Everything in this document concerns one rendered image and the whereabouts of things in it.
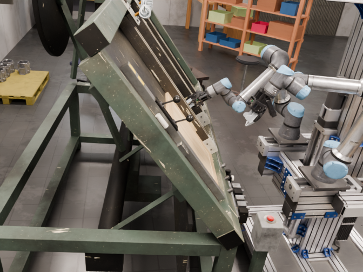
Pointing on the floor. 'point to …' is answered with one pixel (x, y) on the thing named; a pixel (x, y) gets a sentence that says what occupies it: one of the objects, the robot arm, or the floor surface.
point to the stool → (245, 68)
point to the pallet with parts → (21, 82)
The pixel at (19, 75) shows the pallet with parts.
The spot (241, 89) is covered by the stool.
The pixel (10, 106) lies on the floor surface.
